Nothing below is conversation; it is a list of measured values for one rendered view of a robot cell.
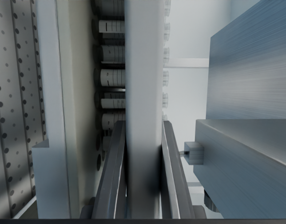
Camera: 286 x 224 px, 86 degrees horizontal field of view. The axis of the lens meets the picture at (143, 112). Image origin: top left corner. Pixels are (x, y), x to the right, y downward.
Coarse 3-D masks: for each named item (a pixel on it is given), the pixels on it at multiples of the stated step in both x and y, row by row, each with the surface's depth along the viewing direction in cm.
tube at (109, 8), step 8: (96, 0) 11; (104, 0) 11; (112, 0) 11; (120, 0) 11; (168, 0) 11; (96, 8) 11; (104, 8) 11; (112, 8) 11; (120, 8) 11; (168, 8) 11
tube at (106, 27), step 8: (96, 24) 11; (104, 24) 11; (112, 24) 11; (120, 24) 11; (168, 24) 11; (96, 32) 11; (104, 32) 11; (112, 32) 11; (120, 32) 11; (168, 32) 11
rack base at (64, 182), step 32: (64, 0) 7; (64, 32) 7; (64, 64) 8; (96, 64) 12; (64, 96) 8; (64, 128) 8; (64, 160) 8; (96, 160) 12; (64, 192) 8; (96, 192) 12
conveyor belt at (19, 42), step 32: (0, 0) 12; (32, 0) 15; (0, 32) 12; (32, 32) 15; (0, 64) 12; (32, 64) 15; (0, 96) 12; (32, 96) 15; (0, 128) 12; (32, 128) 15; (0, 160) 12; (32, 160) 15; (0, 192) 12; (32, 192) 15
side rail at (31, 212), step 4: (32, 204) 14; (36, 204) 14; (28, 208) 14; (32, 208) 14; (36, 208) 14; (24, 212) 14; (28, 212) 14; (32, 212) 14; (36, 212) 14; (20, 216) 13; (24, 216) 13; (28, 216) 13; (32, 216) 13; (36, 216) 13
